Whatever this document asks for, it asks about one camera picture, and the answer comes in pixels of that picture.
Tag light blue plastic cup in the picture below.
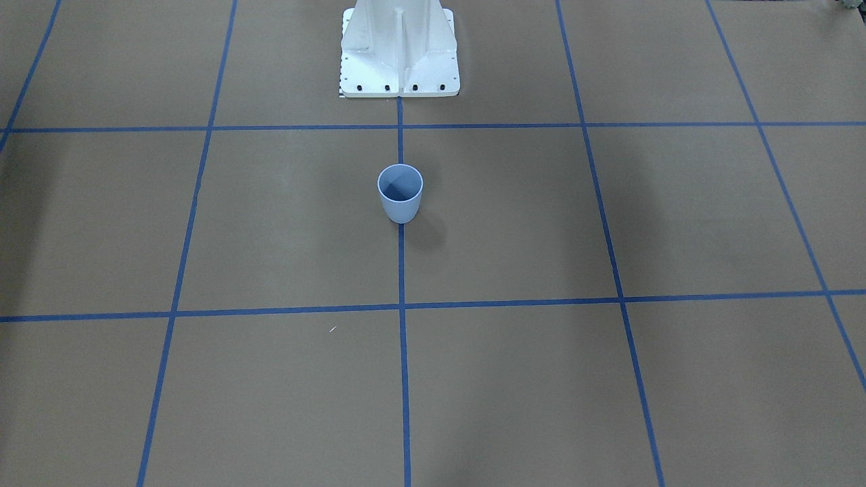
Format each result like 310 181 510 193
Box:
376 163 424 225

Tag white camera pedestal column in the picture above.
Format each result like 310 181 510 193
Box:
338 1 461 98

